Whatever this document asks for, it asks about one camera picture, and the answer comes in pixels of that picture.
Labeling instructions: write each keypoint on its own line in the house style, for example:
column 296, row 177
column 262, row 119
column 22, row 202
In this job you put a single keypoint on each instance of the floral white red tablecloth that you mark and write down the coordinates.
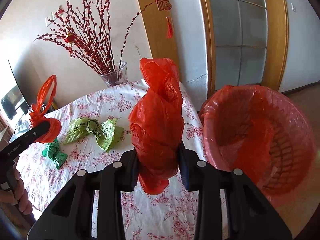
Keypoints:
column 169, row 215

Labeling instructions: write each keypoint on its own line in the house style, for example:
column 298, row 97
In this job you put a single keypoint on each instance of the white wall switch socket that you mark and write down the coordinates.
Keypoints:
column 51, row 18

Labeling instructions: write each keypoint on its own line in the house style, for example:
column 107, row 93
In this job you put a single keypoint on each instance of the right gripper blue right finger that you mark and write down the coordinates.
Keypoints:
column 249, row 214

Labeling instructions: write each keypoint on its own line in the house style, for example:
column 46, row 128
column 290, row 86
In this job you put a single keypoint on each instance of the light green paw-print bag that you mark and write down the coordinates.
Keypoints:
column 106, row 134

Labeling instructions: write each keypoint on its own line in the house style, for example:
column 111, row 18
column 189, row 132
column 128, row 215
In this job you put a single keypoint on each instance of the red fu tassel ornament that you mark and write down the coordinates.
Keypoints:
column 165, row 5

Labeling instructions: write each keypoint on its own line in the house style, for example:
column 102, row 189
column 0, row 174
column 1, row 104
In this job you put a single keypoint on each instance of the dark green plastic bag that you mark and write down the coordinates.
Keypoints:
column 53, row 152

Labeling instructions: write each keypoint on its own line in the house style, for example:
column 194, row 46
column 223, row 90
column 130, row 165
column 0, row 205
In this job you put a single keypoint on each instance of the red berry branch bouquet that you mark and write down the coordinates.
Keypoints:
column 91, row 25

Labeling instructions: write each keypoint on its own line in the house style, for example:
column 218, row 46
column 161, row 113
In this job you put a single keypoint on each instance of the red bin liner bag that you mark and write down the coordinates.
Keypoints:
column 260, row 139

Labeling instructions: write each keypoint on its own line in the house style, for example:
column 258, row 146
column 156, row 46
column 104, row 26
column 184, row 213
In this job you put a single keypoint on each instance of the light switch by door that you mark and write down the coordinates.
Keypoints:
column 293, row 7

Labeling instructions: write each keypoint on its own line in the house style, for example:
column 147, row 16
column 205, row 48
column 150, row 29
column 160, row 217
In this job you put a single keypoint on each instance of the small red lantern ornament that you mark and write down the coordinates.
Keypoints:
column 70, row 38

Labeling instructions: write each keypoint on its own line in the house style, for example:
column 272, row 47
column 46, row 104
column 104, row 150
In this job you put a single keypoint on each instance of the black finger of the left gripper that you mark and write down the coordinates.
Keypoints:
column 29, row 137

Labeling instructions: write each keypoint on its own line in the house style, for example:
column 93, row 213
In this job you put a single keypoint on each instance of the flat screen television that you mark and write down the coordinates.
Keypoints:
column 13, row 103

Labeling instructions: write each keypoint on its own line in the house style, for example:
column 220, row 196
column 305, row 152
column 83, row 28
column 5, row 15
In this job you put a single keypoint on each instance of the person's left hand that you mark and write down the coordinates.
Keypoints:
column 19, row 196

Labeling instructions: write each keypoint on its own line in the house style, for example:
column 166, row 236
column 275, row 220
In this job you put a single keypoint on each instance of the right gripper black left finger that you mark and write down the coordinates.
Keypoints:
column 89, row 205

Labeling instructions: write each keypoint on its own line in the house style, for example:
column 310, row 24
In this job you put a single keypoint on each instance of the frosted glass sliding door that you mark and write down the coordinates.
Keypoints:
column 240, row 30

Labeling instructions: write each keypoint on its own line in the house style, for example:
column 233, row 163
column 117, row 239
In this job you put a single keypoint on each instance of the large red plastic bag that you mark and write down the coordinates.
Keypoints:
column 156, row 124

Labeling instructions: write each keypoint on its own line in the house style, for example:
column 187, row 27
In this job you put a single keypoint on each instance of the glass vase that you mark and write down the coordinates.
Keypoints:
column 117, row 77

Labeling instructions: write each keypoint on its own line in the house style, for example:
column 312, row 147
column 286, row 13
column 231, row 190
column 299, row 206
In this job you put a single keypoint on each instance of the white plastic laundry basket bin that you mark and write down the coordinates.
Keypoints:
column 265, row 142

